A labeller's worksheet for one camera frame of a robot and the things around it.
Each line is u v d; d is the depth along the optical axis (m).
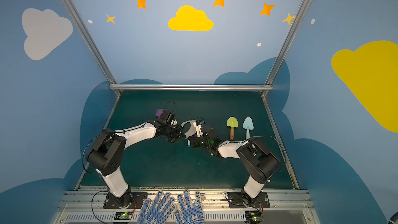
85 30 0.86
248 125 1.03
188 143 0.90
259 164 0.47
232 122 1.04
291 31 0.86
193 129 0.99
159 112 1.08
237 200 0.74
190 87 1.21
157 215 0.70
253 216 0.72
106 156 0.48
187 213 0.72
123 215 0.71
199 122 0.83
